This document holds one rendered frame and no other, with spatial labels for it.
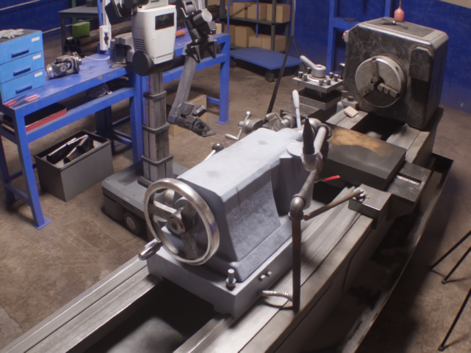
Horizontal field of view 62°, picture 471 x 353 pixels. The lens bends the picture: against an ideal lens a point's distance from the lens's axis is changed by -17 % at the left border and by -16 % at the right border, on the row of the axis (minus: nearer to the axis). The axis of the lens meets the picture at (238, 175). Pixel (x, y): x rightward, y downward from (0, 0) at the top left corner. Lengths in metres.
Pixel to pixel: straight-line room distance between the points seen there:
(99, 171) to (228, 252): 2.38
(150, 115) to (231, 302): 1.66
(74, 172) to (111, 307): 2.09
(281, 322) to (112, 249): 1.74
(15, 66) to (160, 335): 2.02
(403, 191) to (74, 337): 1.26
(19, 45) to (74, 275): 1.45
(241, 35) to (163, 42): 4.01
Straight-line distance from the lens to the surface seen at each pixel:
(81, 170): 3.29
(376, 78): 2.17
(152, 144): 2.67
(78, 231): 2.96
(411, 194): 1.73
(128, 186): 2.84
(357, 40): 2.44
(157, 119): 2.62
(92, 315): 1.23
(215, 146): 1.34
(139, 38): 2.44
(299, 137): 1.30
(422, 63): 2.29
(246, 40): 6.39
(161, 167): 2.74
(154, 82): 2.55
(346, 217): 1.59
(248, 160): 1.19
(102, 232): 2.92
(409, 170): 1.91
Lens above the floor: 1.73
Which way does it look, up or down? 30 degrees down
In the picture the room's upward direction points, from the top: 2 degrees clockwise
